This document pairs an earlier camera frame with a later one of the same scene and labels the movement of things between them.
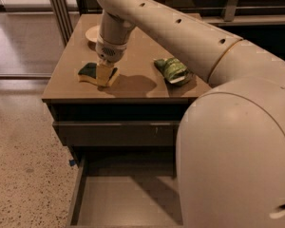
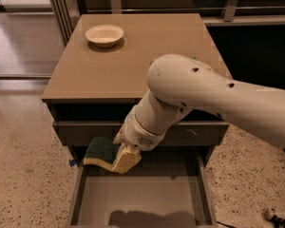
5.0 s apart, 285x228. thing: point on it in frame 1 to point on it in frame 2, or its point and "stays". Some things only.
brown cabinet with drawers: [121, 121] stays
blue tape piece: [72, 162] stays
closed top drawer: [119, 133] stays
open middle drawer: [125, 186] stays
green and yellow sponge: [88, 72] to [101, 152]
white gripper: [109, 52] to [137, 136]
